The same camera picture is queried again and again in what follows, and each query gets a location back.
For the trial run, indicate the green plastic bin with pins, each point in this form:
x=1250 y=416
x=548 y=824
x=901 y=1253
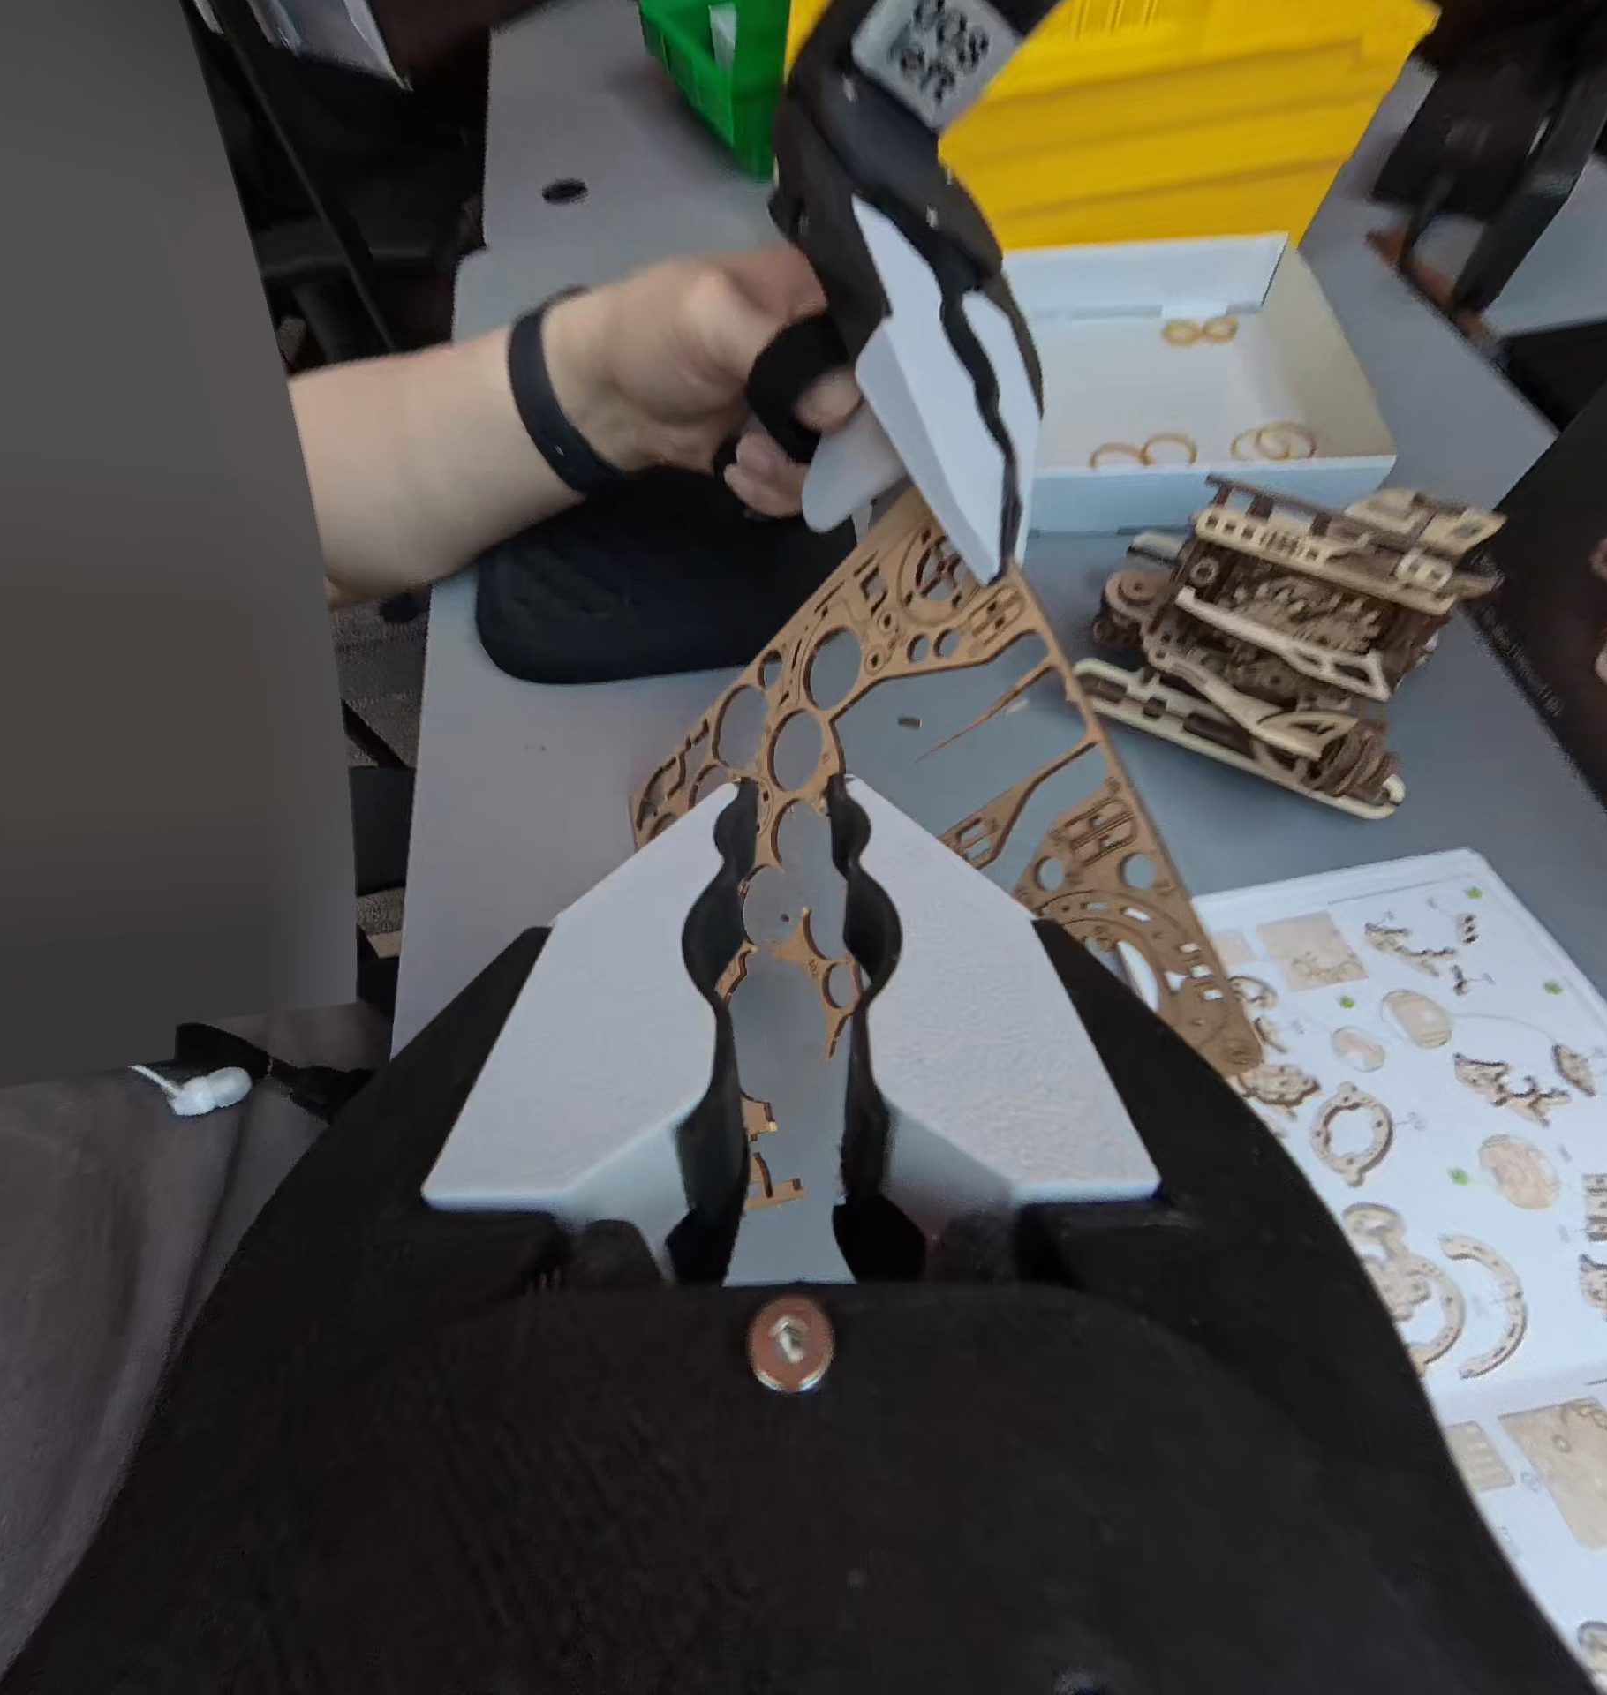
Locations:
x=710 y=92

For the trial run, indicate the partly built wooden model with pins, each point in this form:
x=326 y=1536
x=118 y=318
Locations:
x=1279 y=635

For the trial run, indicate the person's left forearm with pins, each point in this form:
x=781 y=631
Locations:
x=406 y=449

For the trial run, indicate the black wrist rest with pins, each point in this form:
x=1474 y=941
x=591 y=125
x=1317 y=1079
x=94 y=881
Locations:
x=618 y=596

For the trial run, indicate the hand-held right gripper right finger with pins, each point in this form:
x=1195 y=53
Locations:
x=1003 y=1059

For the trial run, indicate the tan rubber band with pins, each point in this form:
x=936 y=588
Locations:
x=1148 y=449
x=1274 y=443
x=1201 y=331

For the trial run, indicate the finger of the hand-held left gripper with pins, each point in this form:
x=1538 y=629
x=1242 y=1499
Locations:
x=922 y=357
x=1026 y=396

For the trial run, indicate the laser-cut wooden parts sheet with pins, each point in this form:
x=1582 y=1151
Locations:
x=1187 y=979

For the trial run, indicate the black stand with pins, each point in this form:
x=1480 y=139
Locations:
x=1533 y=145

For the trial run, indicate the white cardboard box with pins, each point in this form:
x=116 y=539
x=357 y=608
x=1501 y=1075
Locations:
x=1215 y=384

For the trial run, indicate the dark kit box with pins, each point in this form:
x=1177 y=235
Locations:
x=1572 y=635

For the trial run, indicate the person's grey shirt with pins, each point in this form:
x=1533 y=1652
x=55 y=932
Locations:
x=88 y=1324

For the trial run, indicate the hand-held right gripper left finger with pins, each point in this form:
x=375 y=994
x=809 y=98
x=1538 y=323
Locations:
x=591 y=1059

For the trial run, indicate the black wristband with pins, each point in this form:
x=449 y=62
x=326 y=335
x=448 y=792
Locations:
x=546 y=396

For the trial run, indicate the white instruction booklet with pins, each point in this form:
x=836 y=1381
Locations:
x=1413 y=1151

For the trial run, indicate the yellow plastic bin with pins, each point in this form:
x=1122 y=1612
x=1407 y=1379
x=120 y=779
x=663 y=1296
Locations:
x=1148 y=131

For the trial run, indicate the person's left hand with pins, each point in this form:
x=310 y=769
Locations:
x=671 y=357

